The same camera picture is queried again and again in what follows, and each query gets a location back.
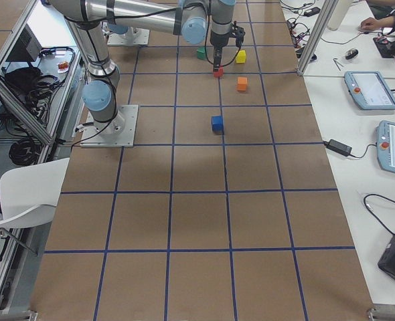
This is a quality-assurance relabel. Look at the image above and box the brown paper table mat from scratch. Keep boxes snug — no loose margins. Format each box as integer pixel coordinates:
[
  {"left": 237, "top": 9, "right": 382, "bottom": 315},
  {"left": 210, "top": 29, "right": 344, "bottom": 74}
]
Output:
[{"left": 31, "top": 1, "right": 372, "bottom": 320}]

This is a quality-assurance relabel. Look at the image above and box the person's hand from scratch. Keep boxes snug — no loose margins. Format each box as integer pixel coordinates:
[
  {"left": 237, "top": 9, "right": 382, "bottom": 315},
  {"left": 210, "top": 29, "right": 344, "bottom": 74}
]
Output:
[{"left": 359, "top": 17, "right": 386, "bottom": 31}]

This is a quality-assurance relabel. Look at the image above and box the teach pendant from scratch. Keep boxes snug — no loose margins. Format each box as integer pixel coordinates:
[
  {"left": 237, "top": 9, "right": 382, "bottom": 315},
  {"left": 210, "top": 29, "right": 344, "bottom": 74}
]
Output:
[
  {"left": 344, "top": 71, "right": 395, "bottom": 110},
  {"left": 376, "top": 120, "right": 395, "bottom": 173}
]

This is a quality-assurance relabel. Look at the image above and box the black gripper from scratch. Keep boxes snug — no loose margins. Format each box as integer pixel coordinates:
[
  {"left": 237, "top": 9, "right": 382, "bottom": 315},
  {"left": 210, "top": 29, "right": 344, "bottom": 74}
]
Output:
[{"left": 210, "top": 30, "right": 231, "bottom": 71}]

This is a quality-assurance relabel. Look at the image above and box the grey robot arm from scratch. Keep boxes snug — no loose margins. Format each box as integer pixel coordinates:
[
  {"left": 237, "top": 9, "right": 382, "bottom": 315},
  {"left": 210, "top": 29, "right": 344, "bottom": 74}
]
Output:
[{"left": 51, "top": 1, "right": 244, "bottom": 136}]

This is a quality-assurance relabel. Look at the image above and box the aluminium frame post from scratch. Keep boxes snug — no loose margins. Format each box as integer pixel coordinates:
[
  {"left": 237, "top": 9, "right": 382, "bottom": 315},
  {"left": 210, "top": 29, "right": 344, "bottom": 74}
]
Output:
[{"left": 297, "top": 0, "right": 338, "bottom": 76}]

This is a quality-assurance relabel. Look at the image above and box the far teach pendant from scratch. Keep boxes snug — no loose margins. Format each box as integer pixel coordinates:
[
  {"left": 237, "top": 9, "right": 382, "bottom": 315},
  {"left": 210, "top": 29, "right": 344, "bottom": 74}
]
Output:
[{"left": 344, "top": 71, "right": 395, "bottom": 110}]

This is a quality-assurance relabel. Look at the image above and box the orange wooden block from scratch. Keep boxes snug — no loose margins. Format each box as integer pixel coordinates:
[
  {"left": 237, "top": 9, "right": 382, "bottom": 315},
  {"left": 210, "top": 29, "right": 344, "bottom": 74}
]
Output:
[{"left": 236, "top": 77, "right": 248, "bottom": 92}]

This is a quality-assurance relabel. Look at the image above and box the near teach pendant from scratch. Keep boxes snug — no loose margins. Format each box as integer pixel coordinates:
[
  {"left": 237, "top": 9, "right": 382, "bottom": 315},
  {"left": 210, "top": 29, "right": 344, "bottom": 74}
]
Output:
[{"left": 376, "top": 120, "right": 395, "bottom": 173}]

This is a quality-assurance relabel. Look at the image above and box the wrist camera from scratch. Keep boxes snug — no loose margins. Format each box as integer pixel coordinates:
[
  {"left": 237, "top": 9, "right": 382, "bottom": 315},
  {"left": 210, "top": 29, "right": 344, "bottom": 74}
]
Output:
[{"left": 232, "top": 25, "right": 246, "bottom": 49}]

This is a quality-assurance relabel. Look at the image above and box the black computer mouse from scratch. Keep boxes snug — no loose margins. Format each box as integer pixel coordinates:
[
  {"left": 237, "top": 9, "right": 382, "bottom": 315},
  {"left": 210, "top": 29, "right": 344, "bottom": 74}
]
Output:
[{"left": 344, "top": 48, "right": 359, "bottom": 60}]

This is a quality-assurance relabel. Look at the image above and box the white chair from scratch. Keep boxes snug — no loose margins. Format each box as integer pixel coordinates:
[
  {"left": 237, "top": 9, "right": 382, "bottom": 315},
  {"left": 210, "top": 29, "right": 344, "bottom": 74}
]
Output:
[{"left": 0, "top": 158, "right": 70, "bottom": 229}]

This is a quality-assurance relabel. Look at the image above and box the black power adapter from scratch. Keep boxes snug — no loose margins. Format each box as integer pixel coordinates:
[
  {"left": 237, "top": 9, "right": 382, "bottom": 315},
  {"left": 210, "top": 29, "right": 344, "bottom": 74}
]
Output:
[{"left": 323, "top": 139, "right": 352, "bottom": 156}]

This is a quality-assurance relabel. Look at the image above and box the green wooden block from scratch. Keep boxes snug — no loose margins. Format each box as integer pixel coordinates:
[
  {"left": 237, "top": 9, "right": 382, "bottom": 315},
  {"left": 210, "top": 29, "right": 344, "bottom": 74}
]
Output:
[{"left": 196, "top": 46, "right": 207, "bottom": 60}]

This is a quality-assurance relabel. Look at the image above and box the red wooden block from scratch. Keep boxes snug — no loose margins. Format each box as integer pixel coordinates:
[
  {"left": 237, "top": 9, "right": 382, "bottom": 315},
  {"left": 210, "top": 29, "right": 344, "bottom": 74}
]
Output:
[{"left": 213, "top": 67, "right": 224, "bottom": 78}]

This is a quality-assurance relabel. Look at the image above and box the blue wooden block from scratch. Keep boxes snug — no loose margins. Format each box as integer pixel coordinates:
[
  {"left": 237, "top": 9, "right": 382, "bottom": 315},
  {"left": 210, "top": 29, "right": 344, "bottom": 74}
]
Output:
[{"left": 211, "top": 115, "right": 224, "bottom": 134}]

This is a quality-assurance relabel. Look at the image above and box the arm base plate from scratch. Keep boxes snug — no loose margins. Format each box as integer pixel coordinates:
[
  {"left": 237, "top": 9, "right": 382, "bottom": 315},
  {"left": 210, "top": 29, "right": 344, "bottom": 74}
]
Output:
[
  {"left": 80, "top": 105, "right": 139, "bottom": 148},
  {"left": 107, "top": 27, "right": 150, "bottom": 47}
]

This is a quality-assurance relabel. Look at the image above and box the yellow wooden block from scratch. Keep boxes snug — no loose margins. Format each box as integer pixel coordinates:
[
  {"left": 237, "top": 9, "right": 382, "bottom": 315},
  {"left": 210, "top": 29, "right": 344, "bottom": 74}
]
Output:
[{"left": 235, "top": 49, "right": 247, "bottom": 64}]

